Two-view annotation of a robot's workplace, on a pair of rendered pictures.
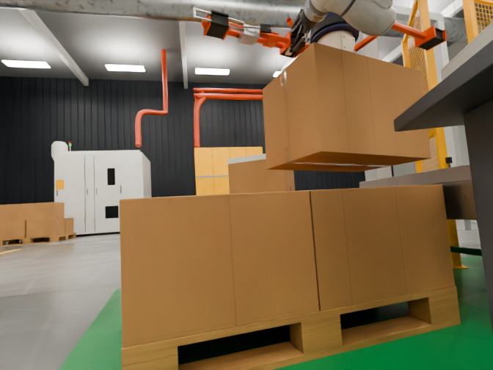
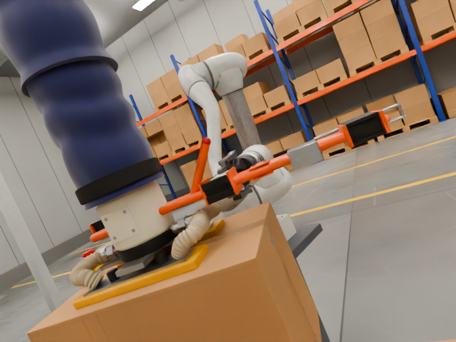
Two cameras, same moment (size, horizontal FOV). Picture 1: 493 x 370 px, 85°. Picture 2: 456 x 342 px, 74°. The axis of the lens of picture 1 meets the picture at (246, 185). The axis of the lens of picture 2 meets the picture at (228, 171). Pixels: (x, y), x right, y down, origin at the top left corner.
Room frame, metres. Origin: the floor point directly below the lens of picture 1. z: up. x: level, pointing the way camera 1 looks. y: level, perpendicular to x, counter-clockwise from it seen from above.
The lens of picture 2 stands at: (1.69, 0.25, 1.29)
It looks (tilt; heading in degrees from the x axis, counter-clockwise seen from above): 5 degrees down; 219
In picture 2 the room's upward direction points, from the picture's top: 23 degrees counter-clockwise
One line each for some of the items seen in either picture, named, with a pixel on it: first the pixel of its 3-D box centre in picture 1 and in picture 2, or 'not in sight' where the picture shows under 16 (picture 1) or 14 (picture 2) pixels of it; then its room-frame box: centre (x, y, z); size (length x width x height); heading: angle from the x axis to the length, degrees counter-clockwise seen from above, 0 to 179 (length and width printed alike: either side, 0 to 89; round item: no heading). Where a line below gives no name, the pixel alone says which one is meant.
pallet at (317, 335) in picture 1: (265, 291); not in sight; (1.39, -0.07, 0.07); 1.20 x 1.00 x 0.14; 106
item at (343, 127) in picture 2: (216, 26); (362, 128); (0.99, 0.08, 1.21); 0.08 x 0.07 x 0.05; 115
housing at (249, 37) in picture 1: (248, 35); (304, 154); (1.04, -0.05, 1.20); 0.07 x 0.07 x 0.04; 25
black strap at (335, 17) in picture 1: (334, 34); (121, 180); (1.23, -0.47, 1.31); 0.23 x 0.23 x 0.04
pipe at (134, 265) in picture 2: not in sight; (149, 241); (1.23, -0.47, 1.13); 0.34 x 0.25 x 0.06; 115
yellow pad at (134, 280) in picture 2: not in sight; (138, 271); (1.32, -0.43, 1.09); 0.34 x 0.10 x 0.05; 115
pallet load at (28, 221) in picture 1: (39, 222); not in sight; (6.44, 5.03, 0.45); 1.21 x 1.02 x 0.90; 101
